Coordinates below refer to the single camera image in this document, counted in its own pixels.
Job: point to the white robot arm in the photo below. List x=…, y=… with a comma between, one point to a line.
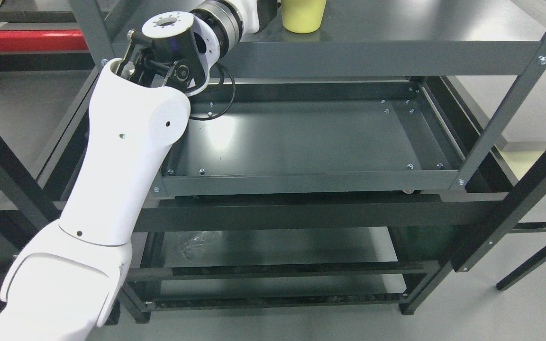
x=65, y=281

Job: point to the yellow plastic cup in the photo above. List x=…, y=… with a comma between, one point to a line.
x=302, y=16

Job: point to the grey metal shelf unit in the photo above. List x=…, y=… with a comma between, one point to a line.
x=354, y=165

